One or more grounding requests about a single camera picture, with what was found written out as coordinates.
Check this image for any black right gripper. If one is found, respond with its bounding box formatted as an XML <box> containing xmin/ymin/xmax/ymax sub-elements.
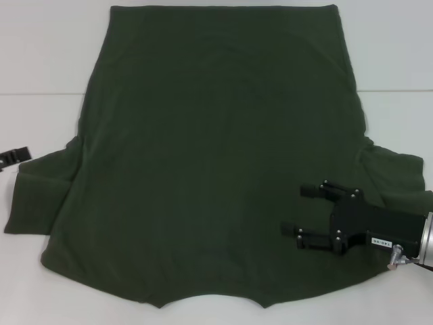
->
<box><xmin>280</xmin><ymin>180</ymin><xmax>426</xmax><ymax>260</ymax></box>

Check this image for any dark green t-shirt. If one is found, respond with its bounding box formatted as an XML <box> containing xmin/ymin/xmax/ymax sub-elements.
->
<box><xmin>3</xmin><ymin>3</ymin><xmax>433</xmax><ymax>301</ymax></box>

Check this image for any right arm silver cable connector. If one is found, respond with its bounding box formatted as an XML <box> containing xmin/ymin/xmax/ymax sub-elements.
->
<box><xmin>387</xmin><ymin>244</ymin><xmax>413</xmax><ymax>272</ymax></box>

